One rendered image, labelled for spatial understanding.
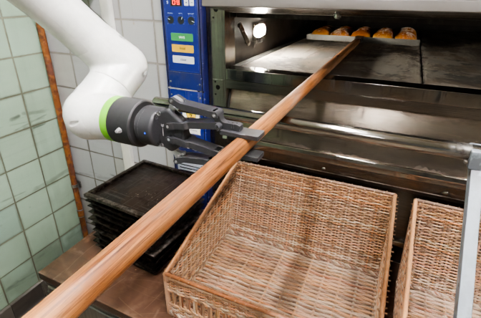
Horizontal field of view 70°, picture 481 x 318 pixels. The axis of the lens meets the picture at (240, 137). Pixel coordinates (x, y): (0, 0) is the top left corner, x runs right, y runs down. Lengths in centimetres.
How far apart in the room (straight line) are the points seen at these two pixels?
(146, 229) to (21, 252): 160
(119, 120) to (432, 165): 86
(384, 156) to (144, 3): 96
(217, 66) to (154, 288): 75
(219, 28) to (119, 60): 50
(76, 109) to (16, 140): 105
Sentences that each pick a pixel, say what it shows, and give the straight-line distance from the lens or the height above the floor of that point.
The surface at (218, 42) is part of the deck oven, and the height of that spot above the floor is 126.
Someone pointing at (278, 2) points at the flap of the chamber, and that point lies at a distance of 95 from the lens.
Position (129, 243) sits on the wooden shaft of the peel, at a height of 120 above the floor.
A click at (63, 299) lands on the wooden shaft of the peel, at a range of 34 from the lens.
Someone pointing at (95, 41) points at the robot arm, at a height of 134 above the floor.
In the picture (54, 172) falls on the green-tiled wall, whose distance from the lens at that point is 192.
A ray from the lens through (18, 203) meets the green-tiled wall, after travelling 185.
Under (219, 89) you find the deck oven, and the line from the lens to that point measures 124.
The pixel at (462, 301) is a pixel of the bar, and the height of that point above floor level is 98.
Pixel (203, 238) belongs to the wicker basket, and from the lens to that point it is 116.
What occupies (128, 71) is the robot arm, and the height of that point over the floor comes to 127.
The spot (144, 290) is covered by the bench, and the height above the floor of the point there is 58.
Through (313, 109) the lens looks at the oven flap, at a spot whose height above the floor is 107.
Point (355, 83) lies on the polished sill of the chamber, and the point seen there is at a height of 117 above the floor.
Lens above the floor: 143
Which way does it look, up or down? 23 degrees down
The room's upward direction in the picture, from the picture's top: straight up
